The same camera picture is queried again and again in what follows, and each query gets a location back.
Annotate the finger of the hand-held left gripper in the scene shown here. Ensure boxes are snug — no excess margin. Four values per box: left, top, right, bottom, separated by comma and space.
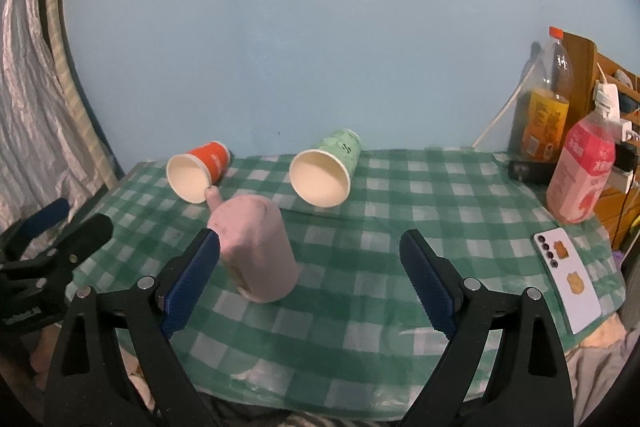
0, 197, 71, 259
30, 213, 114, 294

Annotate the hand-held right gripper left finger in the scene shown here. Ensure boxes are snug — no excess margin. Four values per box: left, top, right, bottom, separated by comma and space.
44, 228, 222, 427

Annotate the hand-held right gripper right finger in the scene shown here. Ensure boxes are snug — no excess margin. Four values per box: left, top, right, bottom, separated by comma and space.
399, 228, 573, 427

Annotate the pink mug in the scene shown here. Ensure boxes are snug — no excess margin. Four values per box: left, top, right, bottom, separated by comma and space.
205, 187, 301, 304

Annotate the orange paper cup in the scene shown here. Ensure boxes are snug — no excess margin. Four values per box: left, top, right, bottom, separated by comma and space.
166, 140, 232, 205

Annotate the green paper cup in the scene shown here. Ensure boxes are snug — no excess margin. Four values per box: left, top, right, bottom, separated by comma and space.
289, 128, 362, 209

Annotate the green checked tablecloth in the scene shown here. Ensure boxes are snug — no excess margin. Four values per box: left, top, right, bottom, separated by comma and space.
70, 147, 628, 423

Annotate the silver curtain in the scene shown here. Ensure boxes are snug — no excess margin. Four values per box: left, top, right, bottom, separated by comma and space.
0, 0, 118, 228

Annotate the black rectangular device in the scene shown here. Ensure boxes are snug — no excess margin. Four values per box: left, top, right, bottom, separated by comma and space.
507, 159, 556, 185

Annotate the white smartphone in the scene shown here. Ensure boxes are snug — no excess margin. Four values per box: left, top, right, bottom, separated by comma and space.
532, 227, 601, 336

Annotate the pink drink bottle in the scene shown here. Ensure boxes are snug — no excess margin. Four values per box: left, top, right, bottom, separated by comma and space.
545, 99, 617, 225

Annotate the grey cloth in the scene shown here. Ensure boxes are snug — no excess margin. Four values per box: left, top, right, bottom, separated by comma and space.
565, 327, 640, 427

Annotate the orange-capped drink bottle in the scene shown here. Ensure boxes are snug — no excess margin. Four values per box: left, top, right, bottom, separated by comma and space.
520, 26, 575, 162

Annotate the black power adapter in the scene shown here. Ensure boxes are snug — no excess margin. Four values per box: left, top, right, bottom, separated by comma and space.
614, 142, 637, 172

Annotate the white charger plug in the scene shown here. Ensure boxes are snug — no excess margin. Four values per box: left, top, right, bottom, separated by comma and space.
592, 79, 622, 120

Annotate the wooden shelf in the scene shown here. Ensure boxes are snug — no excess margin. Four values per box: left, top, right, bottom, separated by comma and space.
562, 32, 640, 248

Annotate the white cable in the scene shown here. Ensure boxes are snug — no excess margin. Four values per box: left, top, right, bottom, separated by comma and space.
472, 62, 533, 148

